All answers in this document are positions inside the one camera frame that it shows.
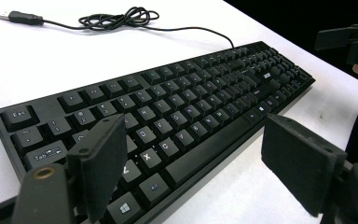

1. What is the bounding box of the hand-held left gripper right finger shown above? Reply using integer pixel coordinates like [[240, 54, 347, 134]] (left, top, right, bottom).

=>
[[260, 113, 349, 217]]

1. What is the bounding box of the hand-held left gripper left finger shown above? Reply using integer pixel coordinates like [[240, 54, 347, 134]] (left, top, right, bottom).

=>
[[66, 113, 129, 224]]

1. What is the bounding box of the black computer keyboard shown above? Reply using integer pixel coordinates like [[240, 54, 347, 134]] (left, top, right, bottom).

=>
[[0, 40, 317, 224]]

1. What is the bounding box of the black keyboard cable with plug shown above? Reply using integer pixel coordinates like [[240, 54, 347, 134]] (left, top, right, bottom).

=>
[[0, 7, 236, 49]]

